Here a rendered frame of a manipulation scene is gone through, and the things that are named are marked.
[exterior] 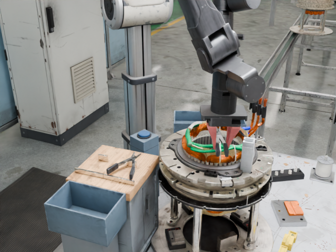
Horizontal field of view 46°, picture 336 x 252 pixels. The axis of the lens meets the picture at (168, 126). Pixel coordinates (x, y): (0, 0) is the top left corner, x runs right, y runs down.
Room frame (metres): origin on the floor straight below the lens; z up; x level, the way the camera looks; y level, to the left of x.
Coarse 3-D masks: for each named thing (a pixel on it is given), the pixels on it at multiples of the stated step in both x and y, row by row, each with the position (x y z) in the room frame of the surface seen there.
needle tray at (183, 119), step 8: (176, 112) 1.32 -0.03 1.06; (184, 112) 1.31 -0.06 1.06; (192, 112) 1.31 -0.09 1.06; (176, 120) 1.32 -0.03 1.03; (184, 120) 1.31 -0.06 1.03; (192, 120) 1.31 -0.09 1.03; (200, 120) 1.31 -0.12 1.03; (240, 120) 1.30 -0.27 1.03; (176, 128) 1.21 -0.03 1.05; (184, 128) 1.21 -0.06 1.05
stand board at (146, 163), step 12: (96, 156) 0.99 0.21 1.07; (108, 156) 0.99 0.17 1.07; (120, 156) 0.99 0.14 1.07; (144, 156) 0.99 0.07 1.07; (156, 156) 0.99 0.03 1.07; (84, 168) 0.93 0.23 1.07; (96, 168) 0.93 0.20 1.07; (120, 168) 0.93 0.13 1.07; (144, 168) 0.93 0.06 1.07; (72, 180) 0.87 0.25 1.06; (84, 180) 0.87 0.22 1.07; (96, 180) 0.87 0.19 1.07; (108, 180) 0.87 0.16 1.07; (144, 180) 0.90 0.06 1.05; (132, 192) 0.83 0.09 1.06
